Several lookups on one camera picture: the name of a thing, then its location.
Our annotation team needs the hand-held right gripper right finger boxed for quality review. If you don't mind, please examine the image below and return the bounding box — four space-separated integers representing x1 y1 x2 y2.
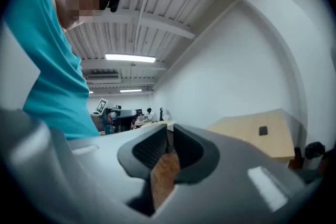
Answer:
154 124 308 224

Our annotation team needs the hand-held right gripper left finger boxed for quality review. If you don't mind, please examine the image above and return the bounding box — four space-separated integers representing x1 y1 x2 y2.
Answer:
51 123 169 205

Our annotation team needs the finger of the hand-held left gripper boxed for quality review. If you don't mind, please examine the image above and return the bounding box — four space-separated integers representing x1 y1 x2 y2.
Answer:
115 109 138 119

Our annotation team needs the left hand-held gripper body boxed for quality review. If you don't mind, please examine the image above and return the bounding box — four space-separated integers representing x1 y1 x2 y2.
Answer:
96 98 136 136

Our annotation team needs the person's left forearm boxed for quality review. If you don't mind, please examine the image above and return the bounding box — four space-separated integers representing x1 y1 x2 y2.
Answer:
90 112 106 132

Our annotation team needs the white ceiling air conditioner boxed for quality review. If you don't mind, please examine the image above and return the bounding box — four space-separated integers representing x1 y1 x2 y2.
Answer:
86 73 121 84

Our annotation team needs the long ceiling light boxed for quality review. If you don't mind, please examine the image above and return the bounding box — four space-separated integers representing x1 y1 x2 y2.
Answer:
104 54 156 63

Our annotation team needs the person's teal shirt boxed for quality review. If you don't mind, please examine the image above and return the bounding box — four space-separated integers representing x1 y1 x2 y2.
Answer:
2 0 102 141

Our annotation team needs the black bulky object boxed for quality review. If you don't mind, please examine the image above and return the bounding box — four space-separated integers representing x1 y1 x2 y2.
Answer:
305 141 326 161

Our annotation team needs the person's head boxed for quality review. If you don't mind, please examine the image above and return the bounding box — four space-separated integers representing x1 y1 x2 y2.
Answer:
52 0 110 32

